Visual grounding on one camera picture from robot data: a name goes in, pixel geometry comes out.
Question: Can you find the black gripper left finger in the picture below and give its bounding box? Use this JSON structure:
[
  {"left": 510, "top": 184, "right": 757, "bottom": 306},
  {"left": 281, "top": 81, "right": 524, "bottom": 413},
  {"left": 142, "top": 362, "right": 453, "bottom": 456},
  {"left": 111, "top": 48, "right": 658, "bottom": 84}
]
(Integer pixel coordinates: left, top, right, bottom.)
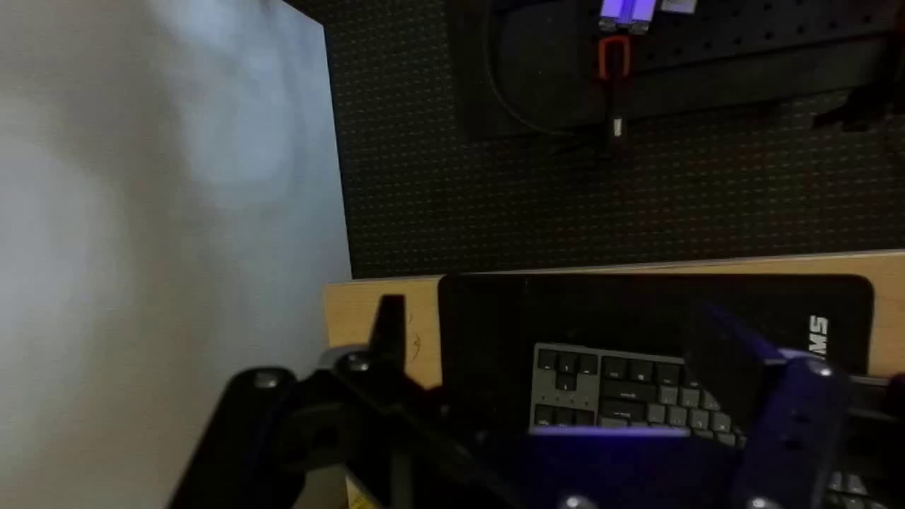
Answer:
[{"left": 368, "top": 294, "right": 406, "bottom": 382}]

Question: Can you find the blue-lit gripper right finger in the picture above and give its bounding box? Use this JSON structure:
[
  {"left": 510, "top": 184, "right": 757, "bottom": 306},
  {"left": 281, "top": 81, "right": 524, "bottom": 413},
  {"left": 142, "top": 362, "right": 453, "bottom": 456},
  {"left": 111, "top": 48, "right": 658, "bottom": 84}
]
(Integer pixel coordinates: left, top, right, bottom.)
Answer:
[{"left": 685, "top": 301, "right": 784, "bottom": 431}]

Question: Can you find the dark mechanical keyboard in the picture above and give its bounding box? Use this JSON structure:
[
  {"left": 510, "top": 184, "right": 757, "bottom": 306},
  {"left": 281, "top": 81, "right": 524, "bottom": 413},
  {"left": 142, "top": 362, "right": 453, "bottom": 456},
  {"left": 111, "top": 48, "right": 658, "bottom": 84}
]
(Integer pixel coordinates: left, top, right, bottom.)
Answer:
[{"left": 528, "top": 341, "right": 905, "bottom": 509}]

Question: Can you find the wooden desk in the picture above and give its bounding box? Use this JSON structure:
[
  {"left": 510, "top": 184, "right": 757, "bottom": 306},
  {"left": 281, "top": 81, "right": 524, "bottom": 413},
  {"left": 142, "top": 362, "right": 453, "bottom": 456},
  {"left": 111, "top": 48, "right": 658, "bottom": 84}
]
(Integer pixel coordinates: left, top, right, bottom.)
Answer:
[{"left": 322, "top": 248, "right": 905, "bottom": 389}]

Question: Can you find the black desk mat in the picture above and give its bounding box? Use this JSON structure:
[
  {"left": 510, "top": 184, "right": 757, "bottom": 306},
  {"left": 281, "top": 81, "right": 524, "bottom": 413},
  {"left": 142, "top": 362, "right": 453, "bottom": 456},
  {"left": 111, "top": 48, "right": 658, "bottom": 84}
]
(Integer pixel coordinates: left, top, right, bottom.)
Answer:
[{"left": 438, "top": 275, "right": 873, "bottom": 429}]

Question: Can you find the white panel board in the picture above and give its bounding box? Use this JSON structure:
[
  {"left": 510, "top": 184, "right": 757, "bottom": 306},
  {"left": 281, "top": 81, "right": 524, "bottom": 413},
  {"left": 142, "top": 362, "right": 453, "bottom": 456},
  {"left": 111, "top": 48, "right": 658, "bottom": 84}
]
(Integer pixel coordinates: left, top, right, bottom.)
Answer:
[{"left": 0, "top": 0, "right": 348, "bottom": 509}]

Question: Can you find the orange black clamp tool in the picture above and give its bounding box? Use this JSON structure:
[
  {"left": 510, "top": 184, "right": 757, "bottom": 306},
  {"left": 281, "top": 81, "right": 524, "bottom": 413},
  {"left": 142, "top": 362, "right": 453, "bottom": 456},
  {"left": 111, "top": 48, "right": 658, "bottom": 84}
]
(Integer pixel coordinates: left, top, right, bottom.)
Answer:
[{"left": 596, "top": 33, "right": 631, "bottom": 140}]

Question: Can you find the purple-lit metal block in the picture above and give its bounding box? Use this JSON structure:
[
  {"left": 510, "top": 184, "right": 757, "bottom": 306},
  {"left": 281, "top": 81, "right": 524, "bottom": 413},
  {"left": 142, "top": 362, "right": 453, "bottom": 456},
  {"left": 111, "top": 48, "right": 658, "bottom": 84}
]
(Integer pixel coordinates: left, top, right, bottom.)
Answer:
[{"left": 600, "top": 0, "right": 658, "bottom": 26}]

